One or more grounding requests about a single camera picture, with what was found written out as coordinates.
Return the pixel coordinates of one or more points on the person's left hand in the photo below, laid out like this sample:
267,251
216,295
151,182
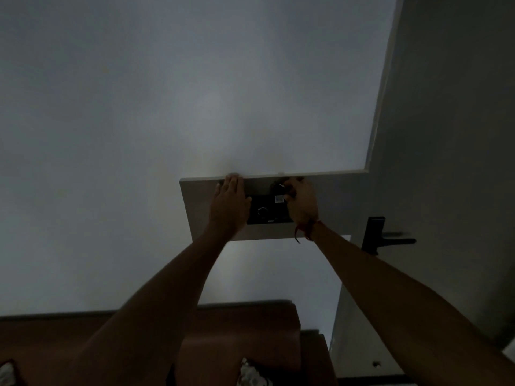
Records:
229,209

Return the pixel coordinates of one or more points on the person's right hand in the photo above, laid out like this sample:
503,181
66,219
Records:
302,207

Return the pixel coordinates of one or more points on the person's right fingers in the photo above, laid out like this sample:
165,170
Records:
293,185

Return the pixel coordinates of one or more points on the person's left fingers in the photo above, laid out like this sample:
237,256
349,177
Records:
232,184

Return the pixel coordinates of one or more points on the black round knob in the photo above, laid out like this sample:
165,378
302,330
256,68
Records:
277,188

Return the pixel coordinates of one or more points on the grey panel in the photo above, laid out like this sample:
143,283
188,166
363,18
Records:
197,204

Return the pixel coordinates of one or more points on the person's right forearm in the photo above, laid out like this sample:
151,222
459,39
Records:
394,301

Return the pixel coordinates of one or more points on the person's left forearm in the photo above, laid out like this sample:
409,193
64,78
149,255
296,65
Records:
161,301

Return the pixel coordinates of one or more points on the black control box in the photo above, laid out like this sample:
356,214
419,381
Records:
265,213

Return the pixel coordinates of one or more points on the red wrist thread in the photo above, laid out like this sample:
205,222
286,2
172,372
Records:
306,231

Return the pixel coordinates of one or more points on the brown wooden headboard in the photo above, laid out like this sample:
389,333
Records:
249,333

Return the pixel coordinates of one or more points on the grey door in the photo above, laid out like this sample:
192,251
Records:
442,156

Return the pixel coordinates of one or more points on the brown wooden side cabinet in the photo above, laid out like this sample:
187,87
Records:
318,357

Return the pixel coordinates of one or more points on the white patterned cloth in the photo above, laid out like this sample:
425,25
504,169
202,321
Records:
252,374
6,374

